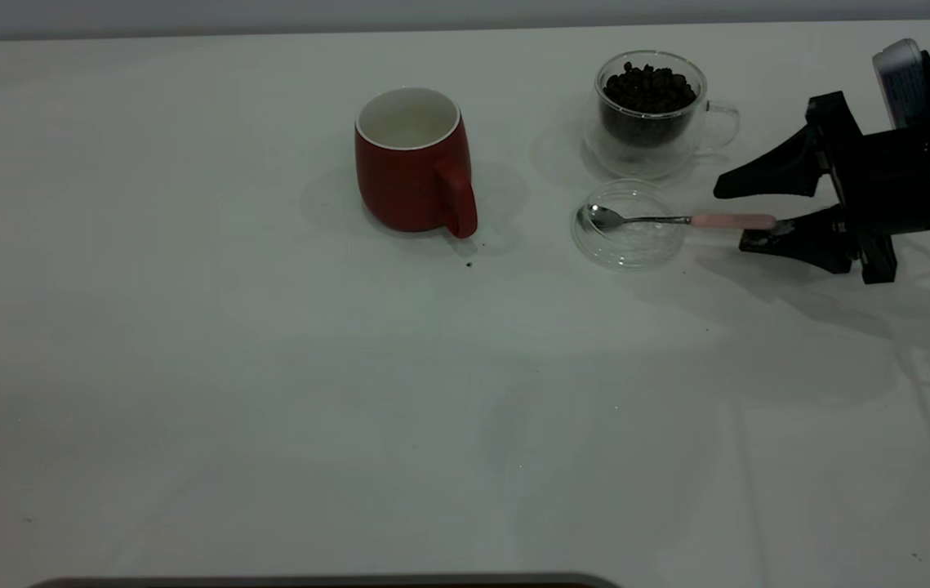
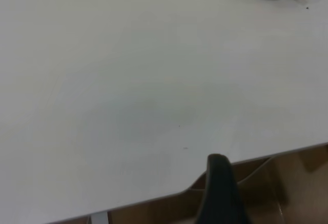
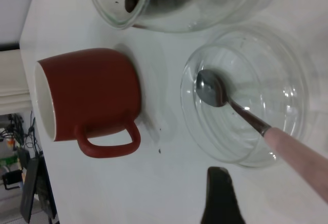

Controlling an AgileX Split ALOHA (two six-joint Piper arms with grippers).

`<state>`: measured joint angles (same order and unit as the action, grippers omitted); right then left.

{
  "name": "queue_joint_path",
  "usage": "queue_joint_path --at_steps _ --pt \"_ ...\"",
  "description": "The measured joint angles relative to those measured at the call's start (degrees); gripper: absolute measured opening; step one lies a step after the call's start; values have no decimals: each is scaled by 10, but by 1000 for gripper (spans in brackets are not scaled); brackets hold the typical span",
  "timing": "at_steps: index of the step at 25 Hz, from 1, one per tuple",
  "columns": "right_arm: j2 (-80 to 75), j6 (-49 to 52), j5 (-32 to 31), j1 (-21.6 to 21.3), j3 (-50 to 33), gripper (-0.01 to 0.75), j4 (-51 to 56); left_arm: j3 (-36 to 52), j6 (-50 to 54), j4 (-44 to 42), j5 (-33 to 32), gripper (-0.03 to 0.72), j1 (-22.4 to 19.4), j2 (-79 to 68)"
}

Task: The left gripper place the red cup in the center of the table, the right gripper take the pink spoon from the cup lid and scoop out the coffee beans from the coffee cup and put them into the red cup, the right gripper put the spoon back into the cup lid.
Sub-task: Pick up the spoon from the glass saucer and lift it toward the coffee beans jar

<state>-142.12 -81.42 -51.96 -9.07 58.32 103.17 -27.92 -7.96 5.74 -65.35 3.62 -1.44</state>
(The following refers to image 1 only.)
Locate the dark coffee beans pile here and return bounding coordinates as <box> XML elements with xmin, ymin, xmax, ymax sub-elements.
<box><xmin>600</xmin><ymin>62</ymin><xmax>697</xmax><ymax>149</ymax></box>

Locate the red ceramic mug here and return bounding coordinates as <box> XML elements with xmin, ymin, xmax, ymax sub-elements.
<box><xmin>354</xmin><ymin>87</ymin><xmax>479</xmax><ymax>240</ymax></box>

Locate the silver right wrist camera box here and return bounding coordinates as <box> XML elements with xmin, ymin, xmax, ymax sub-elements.
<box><xmin>872</xmin><ymin>38</ymin><xmax>930</xmax><ymax>133</ymax></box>

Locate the clear double-wall glass cup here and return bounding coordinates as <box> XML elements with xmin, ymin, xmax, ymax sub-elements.
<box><xmin>583</xmin><ymin>51</ymin><xmax>741</xmax><ymax>181</ymax></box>

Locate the clear glass saucer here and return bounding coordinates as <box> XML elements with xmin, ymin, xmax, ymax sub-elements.
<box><xmin>571</xmin><ymin>179</ymin><xmax>687</xmax><ymax>270</ymax></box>

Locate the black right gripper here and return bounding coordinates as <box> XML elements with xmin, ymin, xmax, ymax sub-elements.
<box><xmin>713</xmin><ymin>91</ymin><xmax>930</xmax><ymax>285</ymax></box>

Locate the metal spoon with pink handle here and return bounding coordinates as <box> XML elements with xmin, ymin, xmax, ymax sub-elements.
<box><xmin>586</xmin><ymin>204</ymin><xmax>778</xmax><ymax>234</ymax></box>

